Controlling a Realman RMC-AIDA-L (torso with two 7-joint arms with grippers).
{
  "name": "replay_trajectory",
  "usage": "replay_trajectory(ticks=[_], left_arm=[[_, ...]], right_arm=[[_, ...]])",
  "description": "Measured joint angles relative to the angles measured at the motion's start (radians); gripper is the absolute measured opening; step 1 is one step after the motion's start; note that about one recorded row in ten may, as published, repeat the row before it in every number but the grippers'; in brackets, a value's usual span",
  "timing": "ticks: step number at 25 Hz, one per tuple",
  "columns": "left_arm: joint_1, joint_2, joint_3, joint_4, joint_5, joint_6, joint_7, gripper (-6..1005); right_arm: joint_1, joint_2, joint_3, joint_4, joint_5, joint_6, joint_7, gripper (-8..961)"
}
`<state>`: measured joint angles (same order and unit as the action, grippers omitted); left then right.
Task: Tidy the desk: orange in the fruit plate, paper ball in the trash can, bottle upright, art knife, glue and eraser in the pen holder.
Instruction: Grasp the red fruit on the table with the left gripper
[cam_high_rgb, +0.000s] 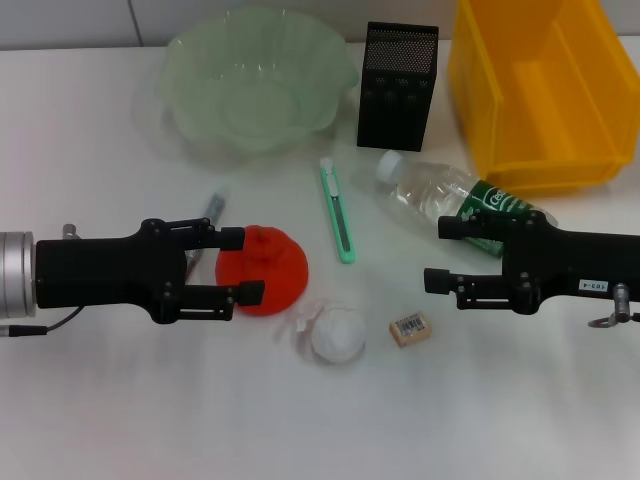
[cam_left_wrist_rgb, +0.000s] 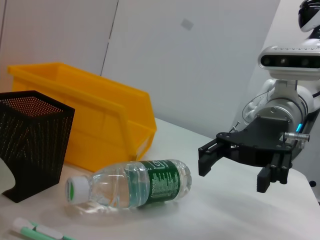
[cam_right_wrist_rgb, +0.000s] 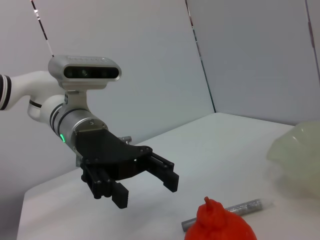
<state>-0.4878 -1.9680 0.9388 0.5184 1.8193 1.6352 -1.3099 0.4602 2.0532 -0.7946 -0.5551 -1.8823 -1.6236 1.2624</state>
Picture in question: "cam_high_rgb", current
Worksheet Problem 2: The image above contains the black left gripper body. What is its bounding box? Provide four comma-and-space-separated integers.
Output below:
35, 218, 189, 325

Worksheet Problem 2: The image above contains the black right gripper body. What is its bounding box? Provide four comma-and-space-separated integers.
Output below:
502, 212, 640, 316

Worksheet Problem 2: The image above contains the red-orange fruit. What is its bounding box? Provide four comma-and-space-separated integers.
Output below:
214, 224, 310, 317

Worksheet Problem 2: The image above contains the clear green-label water bottle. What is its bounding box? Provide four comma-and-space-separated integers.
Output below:
375, 150, 559, 259

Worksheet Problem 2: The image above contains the white paper ball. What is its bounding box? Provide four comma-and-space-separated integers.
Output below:
294, 299, 366, 365

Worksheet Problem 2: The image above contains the grey marker pen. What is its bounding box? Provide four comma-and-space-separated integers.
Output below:
182, 187, 231, 281

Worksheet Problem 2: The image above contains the beige eraser with barcode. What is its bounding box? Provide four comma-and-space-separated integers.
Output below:
388, 309, 434, 349

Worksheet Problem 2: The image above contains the green utility knife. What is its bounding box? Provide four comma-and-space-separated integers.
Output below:
318, 157, 357, 265

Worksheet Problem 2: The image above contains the black mesh pen holder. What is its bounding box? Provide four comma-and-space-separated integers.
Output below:
356, 21, 440, 152

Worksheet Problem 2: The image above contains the translucent green fruit bowl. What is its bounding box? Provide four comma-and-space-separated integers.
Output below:
158, 5, 359, 154

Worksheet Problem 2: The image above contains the yellow plastic bin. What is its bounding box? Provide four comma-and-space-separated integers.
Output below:
446, 0, 640, 197

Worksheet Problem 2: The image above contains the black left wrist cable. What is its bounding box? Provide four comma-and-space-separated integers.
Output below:
0, 304, 81, 337

